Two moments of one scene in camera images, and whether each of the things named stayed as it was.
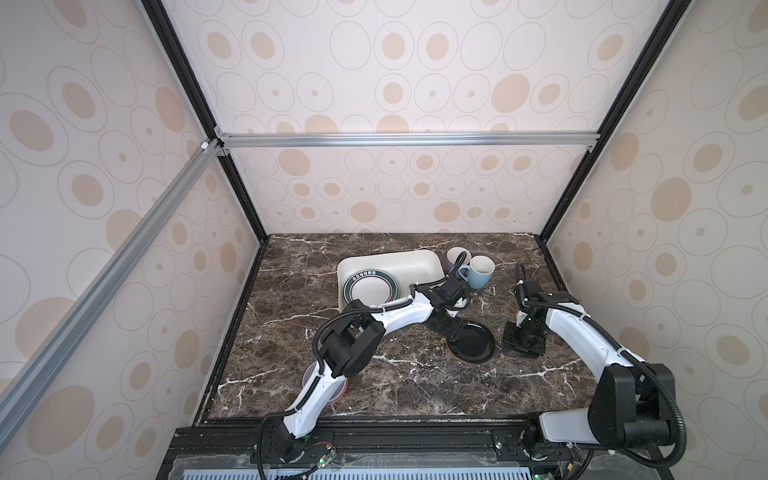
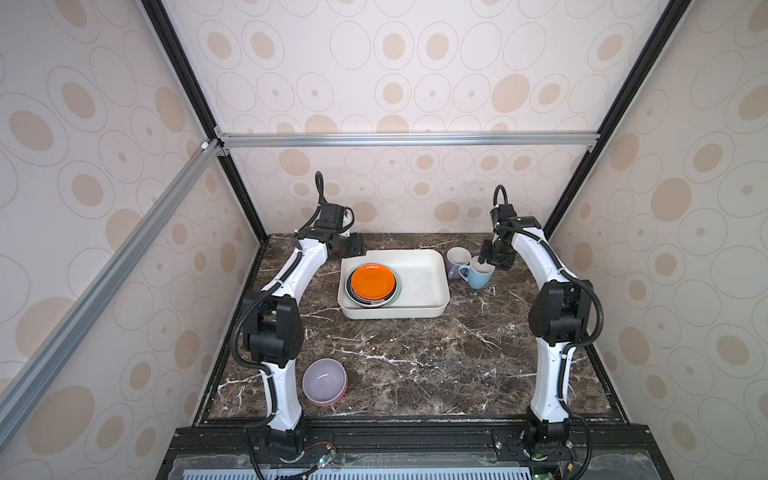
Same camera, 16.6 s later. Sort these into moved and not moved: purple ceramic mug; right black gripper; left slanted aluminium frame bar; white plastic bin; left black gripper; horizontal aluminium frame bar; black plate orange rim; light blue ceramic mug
Moved: right black gripper; left black gripper; black plate orange rim
Not moved: white plastic bin; horizontal aluminium frame bar; left slanted aluminium frame bar; light blue ceramic mug; purple ceramic mug
